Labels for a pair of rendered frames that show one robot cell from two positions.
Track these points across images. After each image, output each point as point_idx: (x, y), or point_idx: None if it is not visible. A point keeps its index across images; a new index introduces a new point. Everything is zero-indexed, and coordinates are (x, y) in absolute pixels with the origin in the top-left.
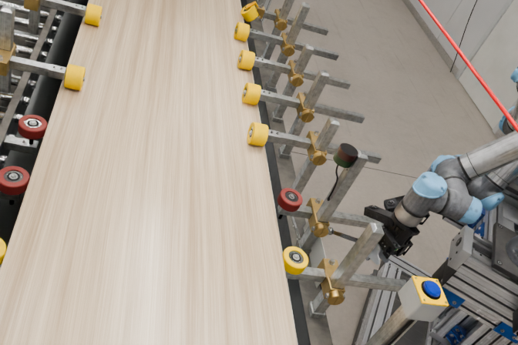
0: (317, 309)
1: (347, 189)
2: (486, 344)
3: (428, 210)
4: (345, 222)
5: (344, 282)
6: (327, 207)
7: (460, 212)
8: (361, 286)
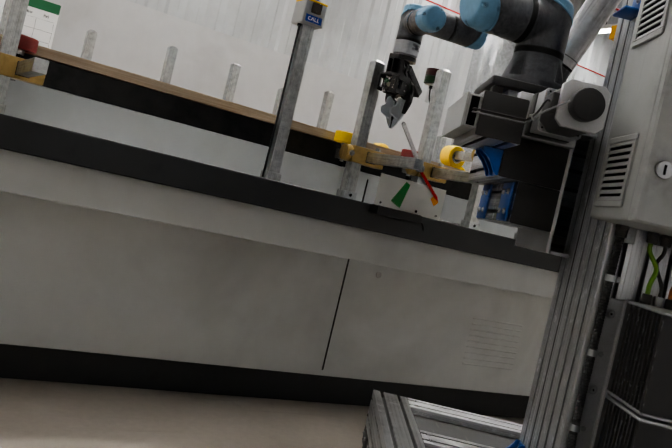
0: (341, 184)
1: (432, 110)
2: (553, 338)
3: (403, 28)
4: (448, 176)
5: (356, 134)
6: (421, 139)
7: (415, 13)
8: (381, 161)
